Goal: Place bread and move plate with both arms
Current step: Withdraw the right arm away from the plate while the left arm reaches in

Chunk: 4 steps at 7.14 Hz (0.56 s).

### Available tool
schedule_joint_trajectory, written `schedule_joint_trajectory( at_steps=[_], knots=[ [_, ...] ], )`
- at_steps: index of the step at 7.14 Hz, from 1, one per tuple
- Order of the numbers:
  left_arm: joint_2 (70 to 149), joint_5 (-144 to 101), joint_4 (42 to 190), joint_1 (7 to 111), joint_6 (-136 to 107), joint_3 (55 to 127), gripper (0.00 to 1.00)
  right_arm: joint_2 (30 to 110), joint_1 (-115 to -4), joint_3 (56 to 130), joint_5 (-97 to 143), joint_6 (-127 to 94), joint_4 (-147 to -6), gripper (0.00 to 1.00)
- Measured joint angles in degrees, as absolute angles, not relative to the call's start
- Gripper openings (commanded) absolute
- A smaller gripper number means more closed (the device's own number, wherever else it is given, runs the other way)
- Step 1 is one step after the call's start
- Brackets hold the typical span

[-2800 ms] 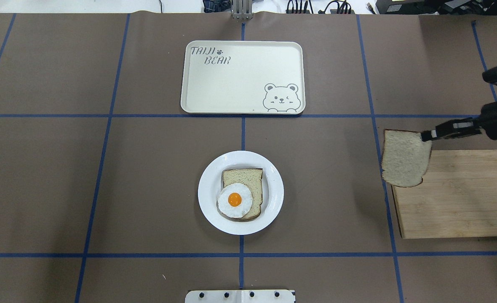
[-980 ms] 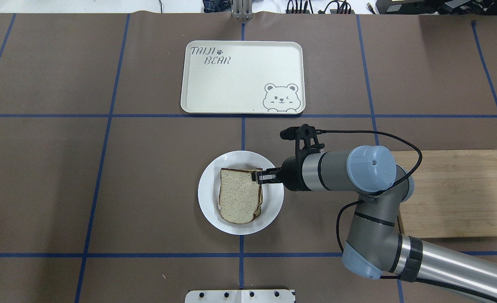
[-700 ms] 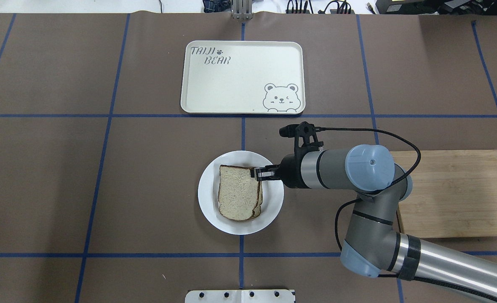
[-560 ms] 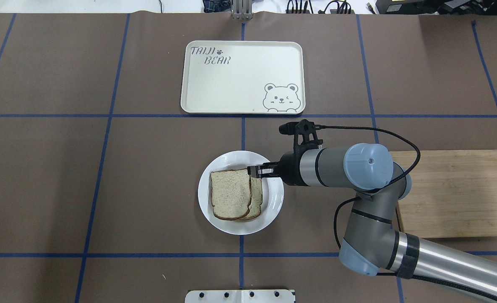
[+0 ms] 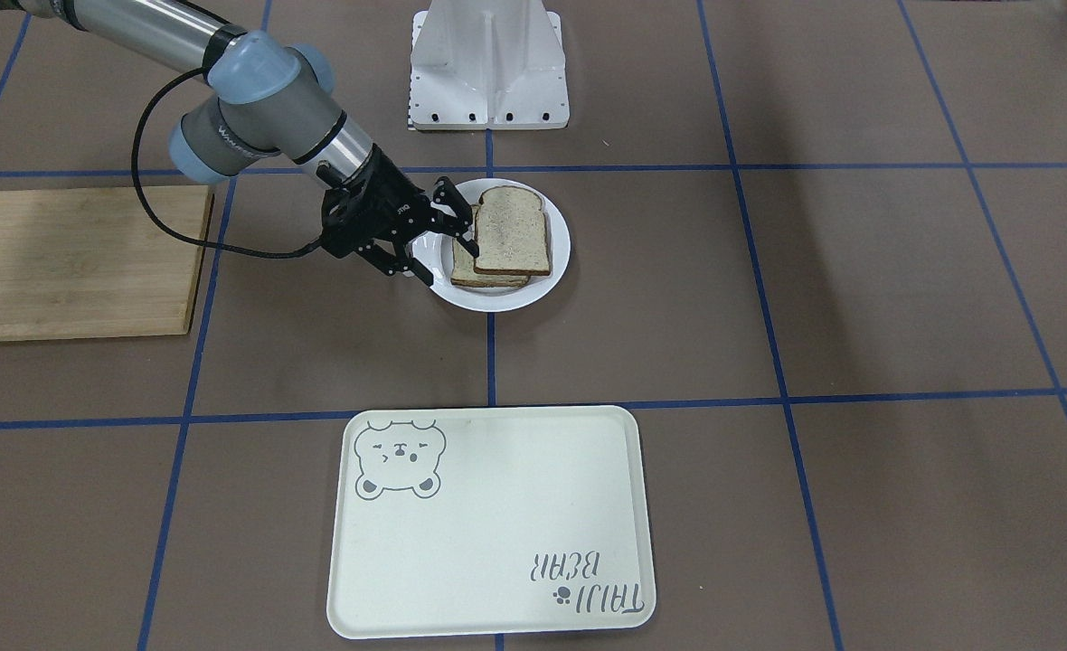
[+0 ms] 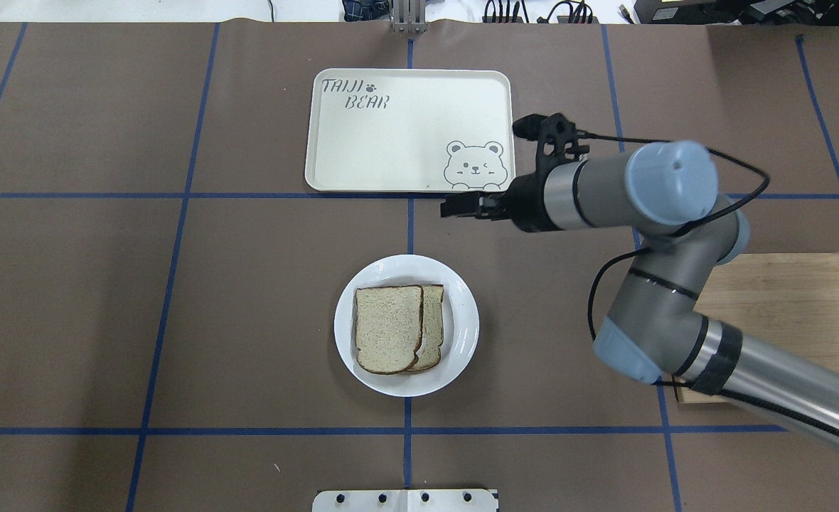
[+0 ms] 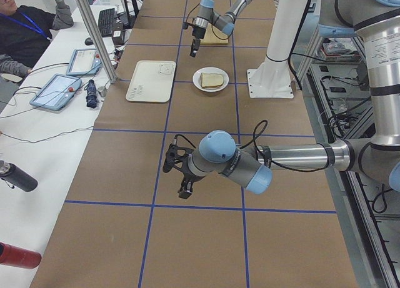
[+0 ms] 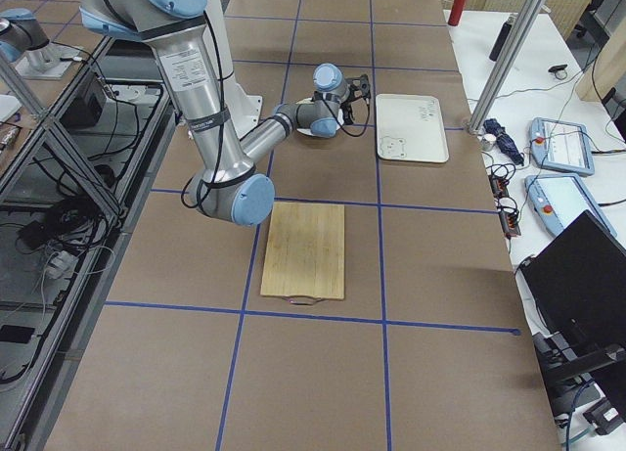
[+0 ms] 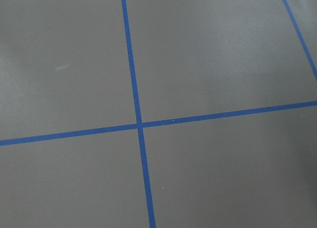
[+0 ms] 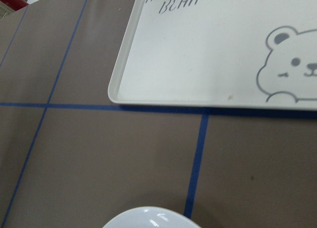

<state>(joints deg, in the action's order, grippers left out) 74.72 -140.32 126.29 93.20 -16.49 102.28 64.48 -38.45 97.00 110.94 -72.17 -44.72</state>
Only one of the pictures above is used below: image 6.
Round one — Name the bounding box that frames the bread slice on plate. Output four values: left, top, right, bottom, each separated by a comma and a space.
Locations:
406, 284, 444, 373

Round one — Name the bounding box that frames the aluminium frame post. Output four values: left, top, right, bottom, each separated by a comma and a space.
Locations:
388, 0, 428, 36

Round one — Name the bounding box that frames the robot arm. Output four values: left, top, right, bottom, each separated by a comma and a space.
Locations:
440, 136, 839, 450

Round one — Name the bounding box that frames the cream bear serving tray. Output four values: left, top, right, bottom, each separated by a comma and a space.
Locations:
304, 68, 516, 193

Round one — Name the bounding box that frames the wooden cutting board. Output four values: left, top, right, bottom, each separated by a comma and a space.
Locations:
696, 252, 839, 373

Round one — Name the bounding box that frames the bread slice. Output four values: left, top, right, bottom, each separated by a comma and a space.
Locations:
354, 285, 423, 375
406, 284, 444, 373

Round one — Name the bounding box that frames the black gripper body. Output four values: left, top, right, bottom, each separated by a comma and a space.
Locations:
495, 173, 550, 233

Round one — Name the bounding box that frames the black laptop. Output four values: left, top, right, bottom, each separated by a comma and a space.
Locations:
633, 1, 839, 26

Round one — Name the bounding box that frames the white round plate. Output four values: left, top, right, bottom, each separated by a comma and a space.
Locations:
333, 254, 481, 398

